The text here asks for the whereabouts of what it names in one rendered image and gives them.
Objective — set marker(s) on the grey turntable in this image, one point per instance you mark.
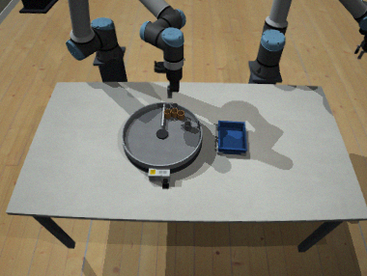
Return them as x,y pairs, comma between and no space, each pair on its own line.
145,144

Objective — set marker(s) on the white table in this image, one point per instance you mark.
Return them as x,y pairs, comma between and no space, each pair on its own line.
80,177

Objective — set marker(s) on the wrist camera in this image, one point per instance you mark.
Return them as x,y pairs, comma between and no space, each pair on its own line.
159,67

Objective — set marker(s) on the blue crate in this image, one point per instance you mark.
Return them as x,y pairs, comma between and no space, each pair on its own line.
232,138

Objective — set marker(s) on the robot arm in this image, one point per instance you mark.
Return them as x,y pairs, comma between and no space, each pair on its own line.
79,19
272,48

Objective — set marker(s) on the white control box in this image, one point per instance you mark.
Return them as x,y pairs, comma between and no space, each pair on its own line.
159,172

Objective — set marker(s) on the steel bushing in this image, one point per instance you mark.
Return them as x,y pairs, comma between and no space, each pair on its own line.
167,105
174,105
187,124

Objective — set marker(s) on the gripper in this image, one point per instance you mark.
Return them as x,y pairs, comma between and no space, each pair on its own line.
174,78
364,40

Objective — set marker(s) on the black box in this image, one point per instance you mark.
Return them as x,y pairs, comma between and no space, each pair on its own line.
35,5

